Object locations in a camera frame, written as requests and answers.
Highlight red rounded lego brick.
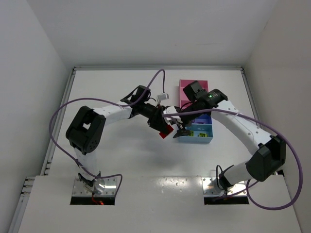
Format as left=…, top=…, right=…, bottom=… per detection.
left=159, top=125, right=173, bottom=139

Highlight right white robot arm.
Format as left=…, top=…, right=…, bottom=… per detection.
left=180, top=81, right=286, bottom=190

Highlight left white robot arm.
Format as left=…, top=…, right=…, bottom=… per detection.
left=66, top=85, right=176, bottom=189

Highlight pink blue sorting tray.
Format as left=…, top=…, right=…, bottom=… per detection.
left=178, top=79, right=213, bottom=144

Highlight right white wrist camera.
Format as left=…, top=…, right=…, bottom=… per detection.
left=162, top=106, right=182, bottom=125

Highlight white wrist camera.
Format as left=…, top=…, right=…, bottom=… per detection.
left=162, top=106, right=182, bottom=125
left=156, top=93, right=169, bottom=102

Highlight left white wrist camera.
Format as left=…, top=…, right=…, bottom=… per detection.
left=156, top=93, right=169, bottom=102

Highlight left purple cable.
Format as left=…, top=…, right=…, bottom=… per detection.
left=49, top=68, right=166, bottom=192

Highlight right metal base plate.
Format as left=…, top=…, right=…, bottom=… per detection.
left=201, top=177, right=247, bottom=197

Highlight metal base plate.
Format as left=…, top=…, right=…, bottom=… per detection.
left=72, top=178, right=118, bottom=198
left=201, top=177, right=247, bottom=197

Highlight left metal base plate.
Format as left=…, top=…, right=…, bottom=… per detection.
left=72, top=178, right=118, bottom=198

